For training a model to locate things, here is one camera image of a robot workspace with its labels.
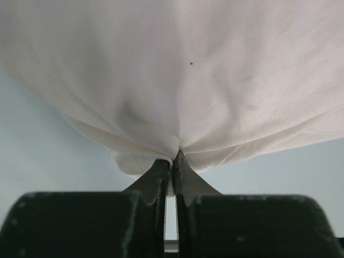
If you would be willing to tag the white floral t-shirt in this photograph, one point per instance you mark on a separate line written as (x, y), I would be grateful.
(220, 81)

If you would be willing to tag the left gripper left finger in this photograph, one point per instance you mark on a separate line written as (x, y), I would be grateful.
(129, 223)

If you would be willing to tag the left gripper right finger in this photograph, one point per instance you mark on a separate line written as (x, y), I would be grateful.
(211, 224)

